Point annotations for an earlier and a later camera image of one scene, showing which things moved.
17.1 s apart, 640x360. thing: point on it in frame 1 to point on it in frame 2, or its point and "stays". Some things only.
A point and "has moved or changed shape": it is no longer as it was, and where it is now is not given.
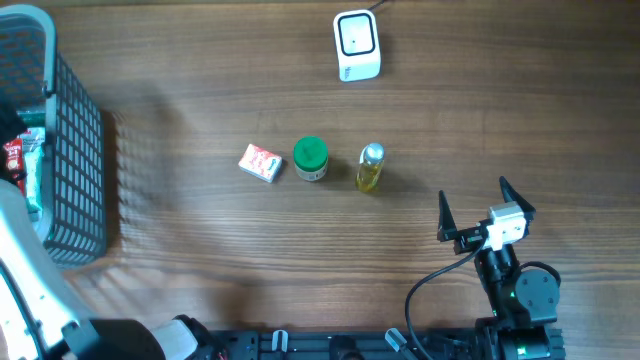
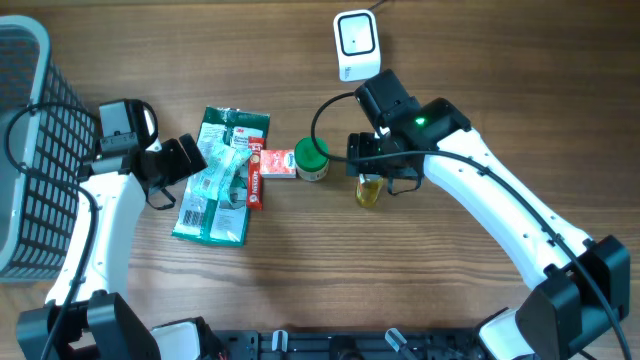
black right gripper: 465,238 to 408,168
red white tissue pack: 260,163 to 277,164
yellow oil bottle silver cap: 373,153 has moved or changed shape
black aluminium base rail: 344,344 stays
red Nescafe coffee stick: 13,156 to 255,173
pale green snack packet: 34,146 to 216,170
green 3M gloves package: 33,118 to 217,221
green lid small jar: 310,158 stays
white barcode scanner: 357,45 stays
